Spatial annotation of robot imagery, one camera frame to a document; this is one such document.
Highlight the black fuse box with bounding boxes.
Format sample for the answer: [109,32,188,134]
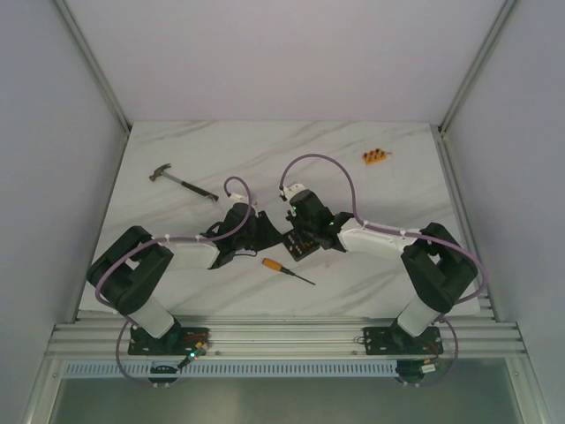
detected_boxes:
[282,229,320,261]

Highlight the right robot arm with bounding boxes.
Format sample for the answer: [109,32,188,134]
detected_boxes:
[282,184,478,352]

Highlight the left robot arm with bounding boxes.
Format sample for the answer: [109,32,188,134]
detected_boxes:
[87,202,283,355]

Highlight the orange terminal block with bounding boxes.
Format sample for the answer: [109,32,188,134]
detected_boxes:
[362,148,391,165]

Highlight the orange handled screwdriver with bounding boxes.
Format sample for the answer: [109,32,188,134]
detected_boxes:
[261,258,315,285]

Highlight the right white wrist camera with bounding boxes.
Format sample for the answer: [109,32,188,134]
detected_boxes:
[279,183,306,201]

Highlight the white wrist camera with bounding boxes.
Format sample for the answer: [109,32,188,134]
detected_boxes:
[228,193,257,207]
[279,183,306,201]

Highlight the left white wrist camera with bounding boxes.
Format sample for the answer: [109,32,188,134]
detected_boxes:
[228,193,257,207]

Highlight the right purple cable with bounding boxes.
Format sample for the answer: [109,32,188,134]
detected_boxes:
[280,153,489,390]

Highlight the purple cable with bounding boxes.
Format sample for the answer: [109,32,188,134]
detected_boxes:
[94,176,255,390]
[280,153,489,390]

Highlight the hammer with black handle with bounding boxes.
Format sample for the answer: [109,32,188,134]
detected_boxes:
[148,163,219,201]

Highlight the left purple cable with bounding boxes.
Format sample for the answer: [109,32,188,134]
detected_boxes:
[94,176,255,390]

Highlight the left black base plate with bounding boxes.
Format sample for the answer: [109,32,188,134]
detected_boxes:
[128,327,209,356]

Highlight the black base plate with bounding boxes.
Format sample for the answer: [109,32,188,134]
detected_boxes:
[361,326,444,356]
[128,327,209,356]

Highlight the slotted cable duct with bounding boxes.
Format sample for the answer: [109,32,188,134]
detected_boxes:
[62,359,398,379]

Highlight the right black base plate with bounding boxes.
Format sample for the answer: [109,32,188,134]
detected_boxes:
[361,326,444,356]

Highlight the aluminium mounting rail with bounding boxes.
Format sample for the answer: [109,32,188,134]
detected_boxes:
[46,313,526,359]

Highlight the left aluminium frame post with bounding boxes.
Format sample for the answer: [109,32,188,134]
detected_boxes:
[55,0,132,136]

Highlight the aluminium frame post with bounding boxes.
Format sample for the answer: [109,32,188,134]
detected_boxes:
[438,0,521,136]
[55,0,132,136]

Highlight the right aluminium frame post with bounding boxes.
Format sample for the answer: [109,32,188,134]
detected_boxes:
[438,0,521,136]

